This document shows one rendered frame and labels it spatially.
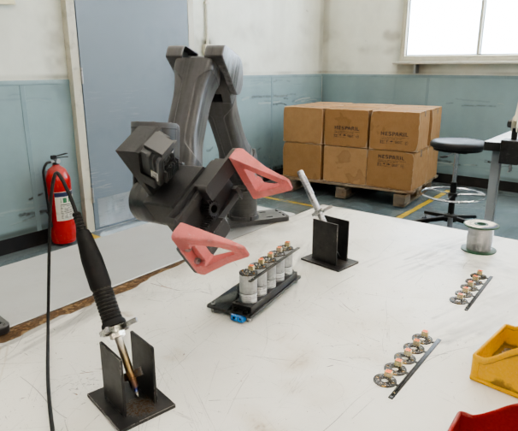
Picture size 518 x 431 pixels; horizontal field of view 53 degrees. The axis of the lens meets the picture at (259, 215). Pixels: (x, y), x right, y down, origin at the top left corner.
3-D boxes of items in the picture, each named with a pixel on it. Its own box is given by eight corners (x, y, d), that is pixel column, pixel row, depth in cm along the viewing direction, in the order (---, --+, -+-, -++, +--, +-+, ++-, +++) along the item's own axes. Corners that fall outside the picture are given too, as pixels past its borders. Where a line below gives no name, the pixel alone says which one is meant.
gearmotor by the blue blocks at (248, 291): (236, 307, 71) (235, 272, 69) (244, 300, 73) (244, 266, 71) (251, 311, 70) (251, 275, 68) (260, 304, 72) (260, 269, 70)
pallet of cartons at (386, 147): (278, 189, 465) (279, 106, 444) (317, 174, 529) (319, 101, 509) (411, 208, 403) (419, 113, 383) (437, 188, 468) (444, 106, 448)
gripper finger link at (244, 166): (288, 147, 56) (225, 145, 62) (256, 194, 53) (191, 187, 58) (309, 191, 60) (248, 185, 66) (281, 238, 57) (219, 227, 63)
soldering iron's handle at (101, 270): (121, 325, 54) (84, 215, 57) (129, 320, 52) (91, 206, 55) (99, 333, 53) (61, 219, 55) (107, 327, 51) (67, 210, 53)
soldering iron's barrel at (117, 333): (138, 386, 52) (118, 326, 54) (144, 384, 51) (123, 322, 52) (126, 392, 51) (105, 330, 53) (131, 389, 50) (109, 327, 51)
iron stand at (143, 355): (152, 412, 57) (124, 327, 58) (186, 404, 50) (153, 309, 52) (100, 437, 53) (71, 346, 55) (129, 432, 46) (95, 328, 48)
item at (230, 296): (250, 323, 69) (250, 315, 68) (206, 311, 72) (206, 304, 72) (301, 281, 82) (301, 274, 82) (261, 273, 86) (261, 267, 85)
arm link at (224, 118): (255, 191, 109) (224, 74, 82) (224, 190, 111) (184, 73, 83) (260, 168, 112) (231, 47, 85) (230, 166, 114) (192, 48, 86)
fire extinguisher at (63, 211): (47, 241, 325) (36, 155, 310) (68, 234, 337) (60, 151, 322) (60, 245, 316) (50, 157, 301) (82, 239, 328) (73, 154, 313)
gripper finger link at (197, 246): (256, 193, 53) (192, 186, 58) (220, 246, 49) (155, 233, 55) (282, 236, 57) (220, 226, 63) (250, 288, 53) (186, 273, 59)
